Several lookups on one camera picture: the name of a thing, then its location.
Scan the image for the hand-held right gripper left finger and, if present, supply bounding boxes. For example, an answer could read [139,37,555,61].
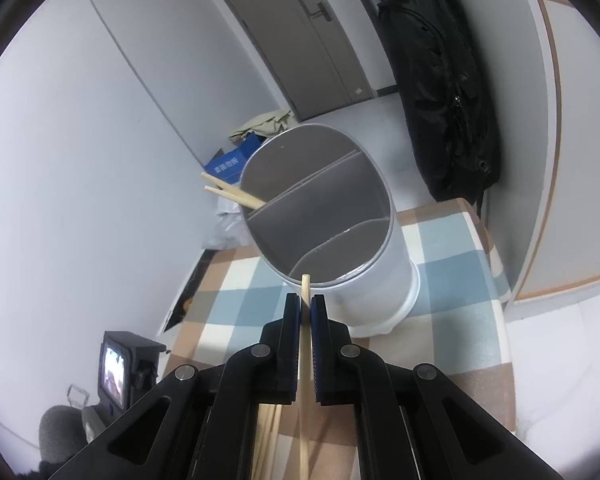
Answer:
[47,293,301,480]

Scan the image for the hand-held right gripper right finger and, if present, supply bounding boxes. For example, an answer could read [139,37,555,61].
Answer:
[310,295,564,480]

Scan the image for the grey divided utensil holder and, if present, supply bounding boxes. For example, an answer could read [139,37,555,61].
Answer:
[239,122,421,337]

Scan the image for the wooden chopstick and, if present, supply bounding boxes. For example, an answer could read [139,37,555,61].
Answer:
[200,172,268,207]
[296,273,312,480]
[269,404,284,443]
[252,404,277,480]
[204,185,261,210]

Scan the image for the grey round object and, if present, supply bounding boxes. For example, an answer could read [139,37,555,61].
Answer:
[39,405,90,463]

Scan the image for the white plastic bag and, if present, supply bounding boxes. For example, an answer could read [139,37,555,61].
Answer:
[202,192,253,251]

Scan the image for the checkered blanket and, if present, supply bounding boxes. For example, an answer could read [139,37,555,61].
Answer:
[162,197,518,480]

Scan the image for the blue cardboard box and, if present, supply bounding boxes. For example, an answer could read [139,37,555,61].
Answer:
[203,132,266,181]

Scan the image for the beige cloth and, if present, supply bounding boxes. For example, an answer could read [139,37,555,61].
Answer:
[229,109,296,142]

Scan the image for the black hanging bag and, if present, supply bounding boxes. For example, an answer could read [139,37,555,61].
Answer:
[377,0,502,206]

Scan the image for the brown door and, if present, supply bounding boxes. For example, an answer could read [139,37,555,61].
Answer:
[208,0,378,123]

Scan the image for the white wood-trimmed wardrobe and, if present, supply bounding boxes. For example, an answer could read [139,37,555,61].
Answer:
[500,0,600,303]

